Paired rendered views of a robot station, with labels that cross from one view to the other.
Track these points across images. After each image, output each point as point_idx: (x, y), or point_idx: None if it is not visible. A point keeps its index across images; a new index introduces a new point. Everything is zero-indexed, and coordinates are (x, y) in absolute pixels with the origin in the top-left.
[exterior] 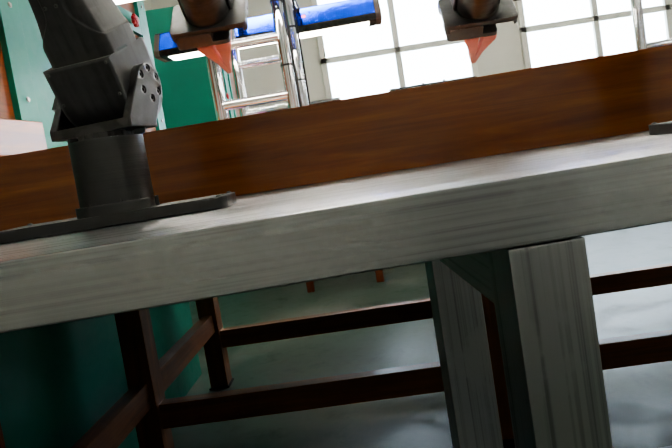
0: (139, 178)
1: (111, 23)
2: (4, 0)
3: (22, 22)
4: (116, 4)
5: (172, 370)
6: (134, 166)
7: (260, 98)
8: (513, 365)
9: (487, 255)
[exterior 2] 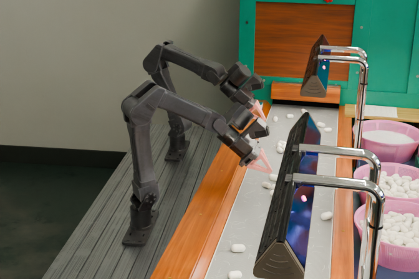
0: (172, 146)
1: (171, 114)
2: (358, 25)
3: (374, 32)
4: None
5: None
6: (171, 142)
7: (355, 127)
8: None
9: None
